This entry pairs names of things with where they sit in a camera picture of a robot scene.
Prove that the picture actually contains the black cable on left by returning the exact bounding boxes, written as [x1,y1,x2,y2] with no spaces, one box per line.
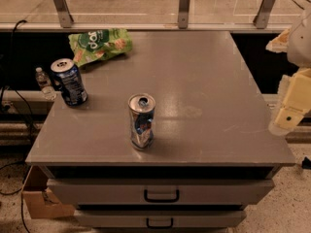
[0,18,40,233]

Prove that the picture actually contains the right metal railing bracket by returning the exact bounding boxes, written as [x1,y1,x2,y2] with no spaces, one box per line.
[253,0,276,29]

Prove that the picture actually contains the upper drawer black handle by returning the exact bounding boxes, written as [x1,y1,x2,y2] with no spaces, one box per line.
[144,189,180,203]

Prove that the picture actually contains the black plug on floor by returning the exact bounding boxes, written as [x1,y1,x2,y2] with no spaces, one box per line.
[301,157,311,170]

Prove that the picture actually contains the green chip bag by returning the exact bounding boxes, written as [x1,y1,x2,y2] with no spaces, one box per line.
[68,28,132,67]

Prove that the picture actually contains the metal railing bracket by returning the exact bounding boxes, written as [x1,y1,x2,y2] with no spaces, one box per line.
[253,0,276,29]
[178,0,190,29]
[52,0,74,28]

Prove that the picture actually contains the left metal railing bracket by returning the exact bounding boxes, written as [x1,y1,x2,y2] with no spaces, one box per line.
[52,0,74,28]

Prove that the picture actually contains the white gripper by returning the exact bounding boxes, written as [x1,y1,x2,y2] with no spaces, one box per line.
[265,9,311,136]

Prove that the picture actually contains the dark blue soda can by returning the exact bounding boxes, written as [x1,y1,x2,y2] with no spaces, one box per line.
[51,58,87,107]

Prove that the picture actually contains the middle metal railing bracket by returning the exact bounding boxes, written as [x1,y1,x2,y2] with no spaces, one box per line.
[178,0,190,29]

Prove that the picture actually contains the brown cardboard box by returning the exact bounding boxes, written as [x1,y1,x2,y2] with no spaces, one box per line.
[22,167,75,219]

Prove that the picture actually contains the drawer black handle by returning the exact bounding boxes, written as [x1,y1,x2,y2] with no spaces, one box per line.
[144,189,180,203]
[146,218,174,229]

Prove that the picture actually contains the crushed silver redbull can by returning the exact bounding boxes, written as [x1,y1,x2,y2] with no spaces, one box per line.
[128,93,156,150]

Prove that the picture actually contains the small clear water bottle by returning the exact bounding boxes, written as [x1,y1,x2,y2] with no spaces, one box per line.
[36,67,56,100]

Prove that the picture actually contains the lower drawer black handle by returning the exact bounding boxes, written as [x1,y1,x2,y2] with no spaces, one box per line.
[146,218,174,229]

